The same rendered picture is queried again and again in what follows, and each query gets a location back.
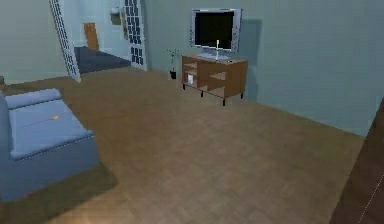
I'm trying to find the brown wooden shelf cabinet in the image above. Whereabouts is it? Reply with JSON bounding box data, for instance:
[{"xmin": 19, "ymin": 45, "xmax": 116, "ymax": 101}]
[{"xmin": 181, "ymin": 54, "xmax": 249, "ymax": 107}]

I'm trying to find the small potted house plant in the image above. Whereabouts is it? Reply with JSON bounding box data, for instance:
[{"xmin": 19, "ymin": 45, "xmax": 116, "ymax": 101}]
[{"xmin": 166, "ymin": 48, "xmax": 181, "ymax": 80}]

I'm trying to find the silver framed television set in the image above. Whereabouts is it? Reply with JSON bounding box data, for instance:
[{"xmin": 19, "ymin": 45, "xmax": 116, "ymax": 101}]
[{"xmin": 189, "ymin": 8, "xmax": 243, "ymax": 62}]

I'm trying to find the white glass-paned room door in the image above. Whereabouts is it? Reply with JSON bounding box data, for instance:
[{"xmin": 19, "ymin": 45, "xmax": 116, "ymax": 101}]
[
  {"xmin": 48, "ymin": 0, "xmax": 82, "ymax": 84},
  {"xmin": 123, "ymin": 0, "xmax": 148, "ymax": 72}
]

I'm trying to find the orange-brown room door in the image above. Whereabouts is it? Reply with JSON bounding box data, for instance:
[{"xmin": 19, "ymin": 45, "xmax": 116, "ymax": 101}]
[{"xmin": 83, "ymin": 22, "xmax": 100, "ymax": 52}]

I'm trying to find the blue sofa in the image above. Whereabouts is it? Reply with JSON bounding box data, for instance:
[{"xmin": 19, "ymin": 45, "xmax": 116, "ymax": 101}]
[{"xmin": 0, "ymin": 88, "xmax": 101, "ymax": 203}]

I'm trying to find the dark brown wooden furniture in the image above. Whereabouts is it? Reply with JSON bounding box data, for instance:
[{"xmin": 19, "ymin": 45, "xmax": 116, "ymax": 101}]
[{"xmin": 328, "ymin": 97, "xmax": 384, "ymax": 224}]

